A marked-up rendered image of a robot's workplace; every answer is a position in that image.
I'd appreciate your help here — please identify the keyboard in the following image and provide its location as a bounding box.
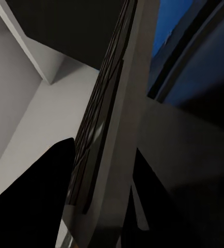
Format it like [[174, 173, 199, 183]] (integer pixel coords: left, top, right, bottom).
[[61, 0, 161, 248]]

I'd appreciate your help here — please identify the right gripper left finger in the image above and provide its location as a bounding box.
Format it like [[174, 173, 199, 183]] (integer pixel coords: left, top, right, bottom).
[[0, 137, 75, 248]]

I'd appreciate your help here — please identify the monitor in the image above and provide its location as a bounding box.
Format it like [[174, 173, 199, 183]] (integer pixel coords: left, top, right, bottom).
[[6, 0, 222, 99]]

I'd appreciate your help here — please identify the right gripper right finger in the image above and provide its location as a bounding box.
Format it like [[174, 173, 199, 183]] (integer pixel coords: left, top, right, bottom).
[[121, 148, 204, 248]]

